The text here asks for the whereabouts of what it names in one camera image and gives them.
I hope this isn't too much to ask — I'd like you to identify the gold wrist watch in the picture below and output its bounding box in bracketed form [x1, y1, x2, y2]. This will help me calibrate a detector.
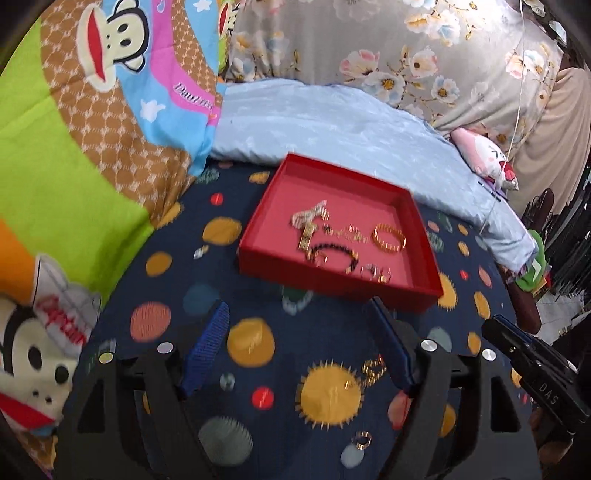
[298, 217, 320, 253]

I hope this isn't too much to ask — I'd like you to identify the dark bead bracelet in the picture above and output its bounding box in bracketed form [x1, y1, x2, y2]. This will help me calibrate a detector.
[305, 242, 360, 276]

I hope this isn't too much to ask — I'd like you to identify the navy planet print bedsheet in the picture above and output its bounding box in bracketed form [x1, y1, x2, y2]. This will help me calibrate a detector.
[60, 159, 555, 480]

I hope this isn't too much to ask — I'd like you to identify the white pearl bracelet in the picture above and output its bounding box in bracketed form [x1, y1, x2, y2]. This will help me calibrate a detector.
[290, 199, 331, 228]

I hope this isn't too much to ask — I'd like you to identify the dark metal frame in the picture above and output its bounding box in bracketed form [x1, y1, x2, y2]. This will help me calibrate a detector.
[522, 187, 591, 287]

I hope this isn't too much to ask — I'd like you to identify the gold bangle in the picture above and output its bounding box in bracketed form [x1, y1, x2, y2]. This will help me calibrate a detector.
[360, 357, 387, 380]
[372, 222, 407, 253]

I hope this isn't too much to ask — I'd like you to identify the colourful monkey print quilt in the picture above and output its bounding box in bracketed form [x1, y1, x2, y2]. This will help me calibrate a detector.
[0, 0, 232, 462]

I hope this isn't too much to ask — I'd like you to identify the gold chain bracelet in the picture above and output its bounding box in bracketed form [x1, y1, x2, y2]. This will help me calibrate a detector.
[321, 222, 370, 245]

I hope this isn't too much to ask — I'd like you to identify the beige cloth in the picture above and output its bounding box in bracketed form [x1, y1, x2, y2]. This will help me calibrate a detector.
[508, 67, 591, 217]

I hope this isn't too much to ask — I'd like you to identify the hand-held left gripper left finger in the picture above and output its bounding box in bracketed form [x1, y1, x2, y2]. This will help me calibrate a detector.
[55, 300, 232, 480]

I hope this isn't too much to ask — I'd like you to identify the white cable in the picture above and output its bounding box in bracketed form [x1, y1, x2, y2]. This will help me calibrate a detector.
[480, 0, 529, 234]

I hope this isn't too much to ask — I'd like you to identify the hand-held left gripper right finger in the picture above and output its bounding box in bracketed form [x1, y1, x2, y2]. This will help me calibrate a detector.
[369, 296, 543, 480]

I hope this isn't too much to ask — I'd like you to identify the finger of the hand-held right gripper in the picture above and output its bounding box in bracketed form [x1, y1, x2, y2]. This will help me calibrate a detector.
[481, 314, 555, 374]

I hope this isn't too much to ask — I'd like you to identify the pink cartoon pillow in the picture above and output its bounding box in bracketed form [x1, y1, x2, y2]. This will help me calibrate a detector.
[450, 127, 520, 191]

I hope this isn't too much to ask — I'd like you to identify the maroon cloth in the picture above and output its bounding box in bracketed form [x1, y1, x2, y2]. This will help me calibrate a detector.
[505, 272, 542, 334]

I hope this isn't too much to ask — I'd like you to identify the green cloth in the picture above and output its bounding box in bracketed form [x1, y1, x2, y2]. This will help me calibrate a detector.
[515, 228, 551, 291]

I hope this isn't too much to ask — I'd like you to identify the grey floral pillow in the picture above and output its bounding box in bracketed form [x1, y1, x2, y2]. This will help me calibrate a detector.
[222, 0, 566, 153]

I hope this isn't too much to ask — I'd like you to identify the red cardboard box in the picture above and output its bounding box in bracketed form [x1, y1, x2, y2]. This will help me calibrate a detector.
[238, 153, 445, 315]

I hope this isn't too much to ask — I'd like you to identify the light blue blanket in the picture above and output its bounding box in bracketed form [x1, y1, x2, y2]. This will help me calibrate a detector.
[210, 78, 541, 273]

